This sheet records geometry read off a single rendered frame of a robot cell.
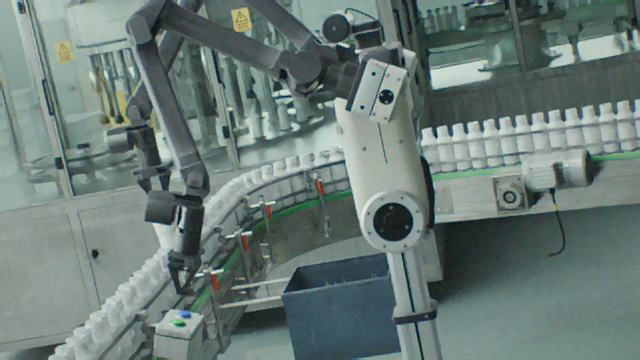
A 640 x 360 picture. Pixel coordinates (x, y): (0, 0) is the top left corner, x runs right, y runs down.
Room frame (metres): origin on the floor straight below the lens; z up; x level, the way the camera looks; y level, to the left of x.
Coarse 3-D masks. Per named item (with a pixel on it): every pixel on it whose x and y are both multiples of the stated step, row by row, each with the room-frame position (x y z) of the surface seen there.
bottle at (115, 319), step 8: (104, 304) 2.78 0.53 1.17; (112, 304) 2.79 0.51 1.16; (112, 312) 2.76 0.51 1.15; (112, 320) 2.75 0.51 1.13; (120, 320) 2.76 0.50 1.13; (120, 328) 2.75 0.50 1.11; (128, 336) 2.77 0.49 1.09; (120, 344) 2.74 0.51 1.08; (128, 344) 2.76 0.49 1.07; (128, 352) 2.75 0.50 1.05
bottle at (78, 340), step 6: (72, 336) 2.55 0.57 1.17; (78, 336) 2.55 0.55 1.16; (84, 336) 2.53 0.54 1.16; (72, 342) 2.52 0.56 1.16; (78, 342) 2.52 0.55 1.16; (84, 342) 2.53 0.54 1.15; (78, 348) 2.52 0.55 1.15; (84, 348) 2.53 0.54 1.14; (78, 354) 2.52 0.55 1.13; (84, 354) 2.52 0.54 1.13; (90, 354) 2.53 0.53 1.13
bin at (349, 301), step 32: (352, 256) 3.68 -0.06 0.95; (384, 256) 3.66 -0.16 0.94; (288, 288) 3.50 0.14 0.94; (320, 288) 3.38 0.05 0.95; (352, 288) 3.37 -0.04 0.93; (384, 288) 3.36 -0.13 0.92; (288, 320) 3.40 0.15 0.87; (320, 320) 3.39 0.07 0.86; (352, 320) 3.37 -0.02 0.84; (384, 320) 3.36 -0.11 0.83; (320, 352) 3.39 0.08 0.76; (352, 352) 3.38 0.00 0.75; (384, 352) 3.36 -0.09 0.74
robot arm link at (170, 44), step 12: (180, 0) 3.31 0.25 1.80; (192, 0) 3.27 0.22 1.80; (204, 0) 3.35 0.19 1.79; (168, 36) 3.32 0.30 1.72; (180, 36) 3.31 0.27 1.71; (168, 48) 3.32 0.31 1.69; (180, 48) 3.34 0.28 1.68; (168, 60) 3.32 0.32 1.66; (168, 72) 3.34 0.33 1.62; (144, 84) 3.33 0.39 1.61; (132, 96) 3.33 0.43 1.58; (144, 96) 3.32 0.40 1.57; (144, 108) 3.32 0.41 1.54
